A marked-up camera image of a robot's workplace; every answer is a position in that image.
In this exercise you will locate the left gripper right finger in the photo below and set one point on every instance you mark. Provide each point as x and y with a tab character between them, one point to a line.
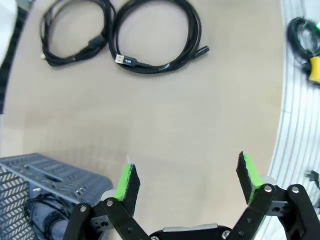
247	175

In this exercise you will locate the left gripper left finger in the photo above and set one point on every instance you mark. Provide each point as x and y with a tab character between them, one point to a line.
127	185

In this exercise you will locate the grey plastic lattice basket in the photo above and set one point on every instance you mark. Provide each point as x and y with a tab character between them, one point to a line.
50	170

